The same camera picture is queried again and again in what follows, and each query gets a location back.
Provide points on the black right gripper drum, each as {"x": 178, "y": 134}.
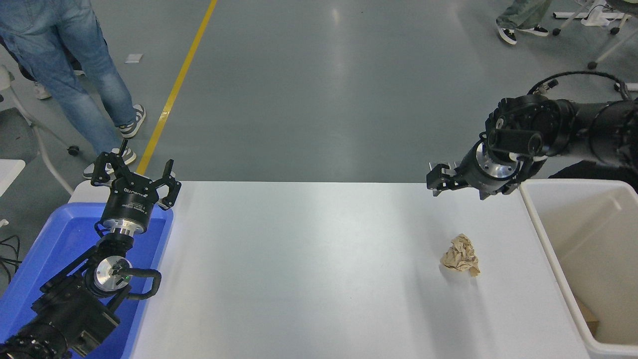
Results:
{"x": 468, "y": 177}

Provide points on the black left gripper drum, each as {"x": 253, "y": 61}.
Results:
{"x": 130, "y": 202}

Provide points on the tan paper ball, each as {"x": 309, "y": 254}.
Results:
{"x": 461, "y": 254}

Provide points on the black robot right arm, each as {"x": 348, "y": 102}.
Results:
{"x": 583, "y": 124}

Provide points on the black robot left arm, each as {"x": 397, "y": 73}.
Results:
{"x": 70, "y": 309}

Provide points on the blue plastic tray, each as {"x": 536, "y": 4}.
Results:
{"x": 60, "y": 239}

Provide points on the small white side table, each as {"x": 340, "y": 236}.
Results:
{"x": 9, "y": 174}

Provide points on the large pale plastic bin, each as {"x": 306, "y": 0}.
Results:
{"x": 588, "y": 224}

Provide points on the white chair leg with caster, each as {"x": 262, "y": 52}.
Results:
{"x": 592, "y": 65}

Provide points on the white flat floor strip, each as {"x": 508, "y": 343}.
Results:
{"x": 630, "y": 86}

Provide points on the white frame chair with caster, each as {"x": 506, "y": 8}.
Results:
{"x": 5, "y": 92}

